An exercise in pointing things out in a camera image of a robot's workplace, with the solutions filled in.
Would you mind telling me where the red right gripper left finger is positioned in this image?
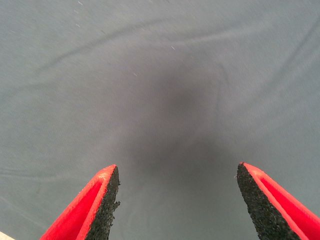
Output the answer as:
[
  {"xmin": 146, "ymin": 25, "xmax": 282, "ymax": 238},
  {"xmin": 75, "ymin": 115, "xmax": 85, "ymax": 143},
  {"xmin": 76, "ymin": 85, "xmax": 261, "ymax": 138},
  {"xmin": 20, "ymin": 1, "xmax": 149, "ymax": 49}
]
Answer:
[{"xmin": 39, "ymin": 164, "xmax": 121, "ymax": 240}]

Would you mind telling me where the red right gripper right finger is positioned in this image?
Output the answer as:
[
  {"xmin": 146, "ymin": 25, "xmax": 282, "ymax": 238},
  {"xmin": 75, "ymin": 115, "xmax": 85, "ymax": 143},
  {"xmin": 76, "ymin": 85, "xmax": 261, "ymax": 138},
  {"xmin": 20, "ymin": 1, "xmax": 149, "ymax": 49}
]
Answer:
[{"xmin": 236, "ymin": 161, "xmax": 320, "ymax": 240}]

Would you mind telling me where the dark grey table cloth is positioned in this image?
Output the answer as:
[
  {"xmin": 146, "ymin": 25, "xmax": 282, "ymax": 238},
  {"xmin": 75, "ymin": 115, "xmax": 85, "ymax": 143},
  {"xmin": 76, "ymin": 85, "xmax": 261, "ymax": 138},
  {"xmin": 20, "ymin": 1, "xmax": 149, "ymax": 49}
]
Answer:
[{"xmin": 0, "ymin": 0, "xmax": 320, "ymax": 240}]

